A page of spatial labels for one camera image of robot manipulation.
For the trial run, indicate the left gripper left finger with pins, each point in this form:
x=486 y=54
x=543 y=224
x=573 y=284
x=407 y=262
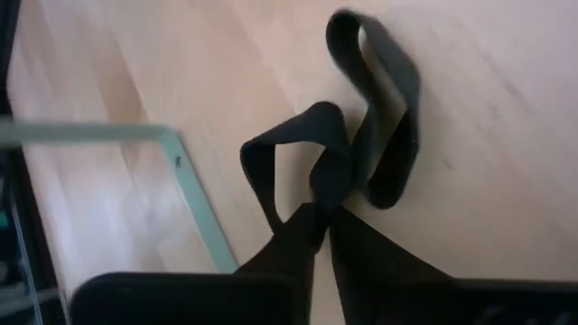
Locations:
x=289 y=248

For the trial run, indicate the wide black band loop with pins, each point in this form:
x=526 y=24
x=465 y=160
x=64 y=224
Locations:
x=393 y=67

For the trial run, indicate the green perforated metal shelf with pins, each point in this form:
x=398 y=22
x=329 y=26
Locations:
x=196 y=194

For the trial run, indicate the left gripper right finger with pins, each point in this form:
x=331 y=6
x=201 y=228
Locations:
x=370 y=257

